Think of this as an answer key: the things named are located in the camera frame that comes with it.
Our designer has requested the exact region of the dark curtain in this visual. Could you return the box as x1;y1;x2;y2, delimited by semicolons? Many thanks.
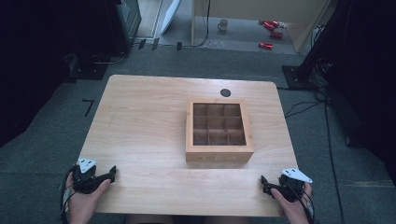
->
326;0;396;188
0;0;120;148

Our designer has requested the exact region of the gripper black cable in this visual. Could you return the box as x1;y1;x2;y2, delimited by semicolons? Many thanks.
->
290;181;316;224
59;165;78;224

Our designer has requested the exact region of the person's right hand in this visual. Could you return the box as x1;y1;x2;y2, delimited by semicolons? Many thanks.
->
270;182;313;219

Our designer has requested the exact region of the wooden compartment box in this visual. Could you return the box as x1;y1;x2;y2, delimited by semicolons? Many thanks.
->
185;98;255;163

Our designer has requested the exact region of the black stand with base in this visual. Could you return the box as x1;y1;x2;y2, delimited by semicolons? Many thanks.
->
281;0;354;91

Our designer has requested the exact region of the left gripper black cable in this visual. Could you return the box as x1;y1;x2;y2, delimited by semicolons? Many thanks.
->
59;165;78;224

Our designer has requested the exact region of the black floor tape corner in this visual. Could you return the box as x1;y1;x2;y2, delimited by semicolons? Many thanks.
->
81;99;95;118

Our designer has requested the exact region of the long black floor cable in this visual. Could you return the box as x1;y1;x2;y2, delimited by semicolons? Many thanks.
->
323;92;346;224

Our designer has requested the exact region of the black hanging cable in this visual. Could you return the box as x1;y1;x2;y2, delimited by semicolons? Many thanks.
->
181;0;212;49

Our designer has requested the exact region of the black equipment case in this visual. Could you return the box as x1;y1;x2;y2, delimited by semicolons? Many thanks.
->
104;0;143;55

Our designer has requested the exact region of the black stand base plate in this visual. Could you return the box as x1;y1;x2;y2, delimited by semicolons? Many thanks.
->
65;53;129;82

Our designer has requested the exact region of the person's left hand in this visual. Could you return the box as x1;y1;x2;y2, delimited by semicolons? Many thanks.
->
66;172;112;218

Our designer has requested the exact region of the white leaning panel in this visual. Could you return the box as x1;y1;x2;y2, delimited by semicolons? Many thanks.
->
159;0;182;35

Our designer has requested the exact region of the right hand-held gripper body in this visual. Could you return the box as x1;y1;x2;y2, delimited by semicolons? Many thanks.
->
276;167;314;203

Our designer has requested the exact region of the yellow floor tape line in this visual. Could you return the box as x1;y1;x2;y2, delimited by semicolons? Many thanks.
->
349;180;395;189

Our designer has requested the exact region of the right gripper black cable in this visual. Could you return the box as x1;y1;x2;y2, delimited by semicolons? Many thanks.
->
290;181;316;224

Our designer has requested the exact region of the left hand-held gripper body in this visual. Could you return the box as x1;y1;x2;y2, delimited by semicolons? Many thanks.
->
72;157;108;195

